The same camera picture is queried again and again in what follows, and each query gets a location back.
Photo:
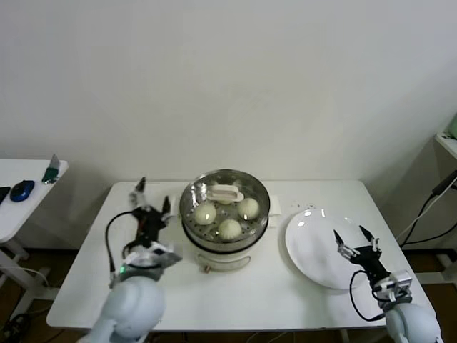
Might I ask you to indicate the mint green appliance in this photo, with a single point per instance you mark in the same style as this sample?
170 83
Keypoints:
452 126

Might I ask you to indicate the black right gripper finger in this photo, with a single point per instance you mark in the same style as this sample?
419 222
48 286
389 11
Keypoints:
342 248
374 244

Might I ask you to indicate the white steamed baozi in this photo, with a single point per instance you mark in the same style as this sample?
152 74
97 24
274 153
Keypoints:
229 228
247 209
204 214
225 202

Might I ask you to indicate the blue computer mouse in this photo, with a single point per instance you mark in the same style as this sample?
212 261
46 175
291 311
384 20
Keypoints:
22 191

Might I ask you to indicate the white shelf desk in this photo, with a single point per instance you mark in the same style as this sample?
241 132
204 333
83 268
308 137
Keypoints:
446 144

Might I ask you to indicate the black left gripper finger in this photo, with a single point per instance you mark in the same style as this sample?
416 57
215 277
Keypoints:
166 209
139 198

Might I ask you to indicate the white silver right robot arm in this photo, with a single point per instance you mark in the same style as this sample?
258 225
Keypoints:
414 321

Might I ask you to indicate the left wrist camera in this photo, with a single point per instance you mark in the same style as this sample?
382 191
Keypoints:
168 255

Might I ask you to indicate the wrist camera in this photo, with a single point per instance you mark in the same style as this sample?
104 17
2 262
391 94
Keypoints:
399 284
168 255

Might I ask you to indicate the white side table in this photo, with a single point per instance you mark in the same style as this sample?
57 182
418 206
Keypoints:
25 218

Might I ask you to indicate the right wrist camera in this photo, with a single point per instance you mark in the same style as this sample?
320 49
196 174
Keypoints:
399 284

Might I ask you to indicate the perforated stainless steel steamer basket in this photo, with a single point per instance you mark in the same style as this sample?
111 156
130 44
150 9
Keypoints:
228 244

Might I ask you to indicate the large white round plate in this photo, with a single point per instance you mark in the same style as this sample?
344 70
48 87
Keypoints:
307 250

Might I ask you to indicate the black phone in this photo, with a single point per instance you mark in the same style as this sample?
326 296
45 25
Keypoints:
3 194

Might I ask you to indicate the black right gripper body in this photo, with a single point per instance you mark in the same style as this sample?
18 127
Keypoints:
369 264

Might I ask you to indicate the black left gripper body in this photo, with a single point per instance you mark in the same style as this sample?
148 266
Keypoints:
150 223

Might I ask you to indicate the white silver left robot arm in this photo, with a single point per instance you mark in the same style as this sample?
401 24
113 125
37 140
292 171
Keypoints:
132 303

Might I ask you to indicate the white electric cooker base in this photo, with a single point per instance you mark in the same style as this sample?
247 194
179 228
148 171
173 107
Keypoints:
221 262

